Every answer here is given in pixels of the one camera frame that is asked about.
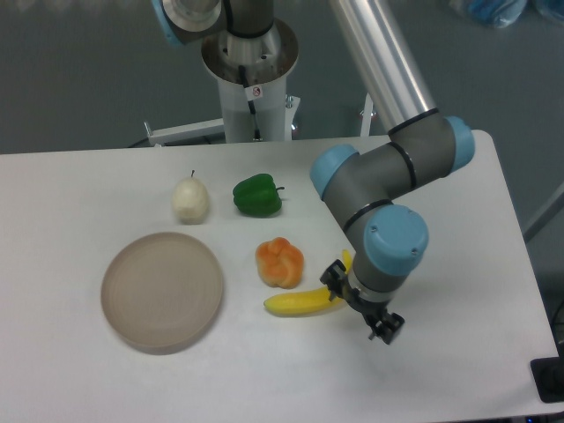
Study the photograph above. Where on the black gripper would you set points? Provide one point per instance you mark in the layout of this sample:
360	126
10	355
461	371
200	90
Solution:
371	304

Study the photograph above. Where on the yellow banana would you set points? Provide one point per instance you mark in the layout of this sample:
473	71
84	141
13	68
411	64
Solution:
300	303

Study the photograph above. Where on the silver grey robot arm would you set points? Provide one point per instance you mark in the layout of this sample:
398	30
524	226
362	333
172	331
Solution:
360	189

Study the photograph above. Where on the orange bread roll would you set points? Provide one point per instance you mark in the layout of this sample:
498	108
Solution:
279	263

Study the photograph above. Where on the green bell pepper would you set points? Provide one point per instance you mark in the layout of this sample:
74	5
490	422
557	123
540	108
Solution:
257	196

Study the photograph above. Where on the white pear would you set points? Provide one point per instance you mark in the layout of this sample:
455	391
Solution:
190	200

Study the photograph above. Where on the beige round plate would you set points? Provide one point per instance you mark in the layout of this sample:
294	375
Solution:
161	292

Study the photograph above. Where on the black device at edge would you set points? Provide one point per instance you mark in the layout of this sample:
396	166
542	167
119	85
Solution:
548	377

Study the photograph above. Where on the blue plastic bag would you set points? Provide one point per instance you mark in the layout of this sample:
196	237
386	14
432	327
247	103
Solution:
499	14

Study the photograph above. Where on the white metal bracket right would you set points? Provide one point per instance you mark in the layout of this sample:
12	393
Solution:
367	115

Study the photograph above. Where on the white metal bracket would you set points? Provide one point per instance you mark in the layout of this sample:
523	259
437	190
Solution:
367	115
183	134

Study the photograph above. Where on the white metal bracket left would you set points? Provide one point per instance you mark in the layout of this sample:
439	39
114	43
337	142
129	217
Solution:
183	134

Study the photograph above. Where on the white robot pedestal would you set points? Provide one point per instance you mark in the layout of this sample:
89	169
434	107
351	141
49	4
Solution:
251	74

